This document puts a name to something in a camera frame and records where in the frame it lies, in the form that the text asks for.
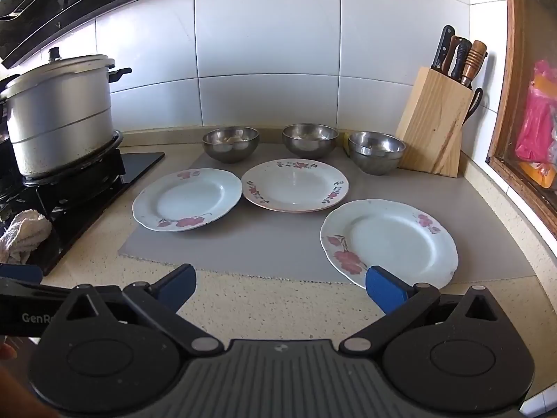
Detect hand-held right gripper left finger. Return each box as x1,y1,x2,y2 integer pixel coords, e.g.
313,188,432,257
41,264,225,356

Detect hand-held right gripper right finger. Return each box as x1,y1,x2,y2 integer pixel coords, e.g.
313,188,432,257
338,265,511,356

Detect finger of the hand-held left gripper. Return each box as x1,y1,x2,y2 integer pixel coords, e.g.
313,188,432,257
0,264,44,285

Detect pale blue pink-flower plate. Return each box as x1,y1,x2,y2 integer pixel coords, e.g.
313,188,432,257
320,199,459,291
132,168,243,232

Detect stainless steel bowl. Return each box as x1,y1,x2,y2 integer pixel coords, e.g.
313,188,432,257
282,124,339,160
348,131,407,176
202,126,260,165

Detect white floral rim plate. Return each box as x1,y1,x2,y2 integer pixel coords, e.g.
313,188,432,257
241,159,350,214

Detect person's left hand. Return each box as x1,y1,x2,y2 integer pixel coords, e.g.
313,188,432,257
0,343,48,418

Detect white crumpled cloth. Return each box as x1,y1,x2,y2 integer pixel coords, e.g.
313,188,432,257
0,209,53,265

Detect black gas stove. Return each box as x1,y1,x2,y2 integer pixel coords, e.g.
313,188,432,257
0,131,166,277

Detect grey counter mat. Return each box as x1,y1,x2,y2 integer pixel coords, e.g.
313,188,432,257
117,150,536,286

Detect silver lidded cooking pot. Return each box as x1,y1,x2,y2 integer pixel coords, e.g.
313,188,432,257
0,47,132,179

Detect wooden knife block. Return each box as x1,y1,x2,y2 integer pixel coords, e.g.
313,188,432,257
395,67,474,178

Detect pink plastic bag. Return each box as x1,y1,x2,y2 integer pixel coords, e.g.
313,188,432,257
516,60,557,164

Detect black range hood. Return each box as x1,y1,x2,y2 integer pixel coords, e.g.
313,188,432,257
0,0,200,69

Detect black loop handle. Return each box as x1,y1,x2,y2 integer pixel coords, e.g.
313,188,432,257
463,87,484,125

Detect black ribbed handle knife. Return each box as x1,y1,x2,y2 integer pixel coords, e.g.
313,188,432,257
450,39,473,80

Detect brown smooth handle knife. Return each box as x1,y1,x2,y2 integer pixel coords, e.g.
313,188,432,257
441,36,462,77

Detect black knife handles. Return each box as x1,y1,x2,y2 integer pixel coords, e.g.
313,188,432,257
431,25,456,73

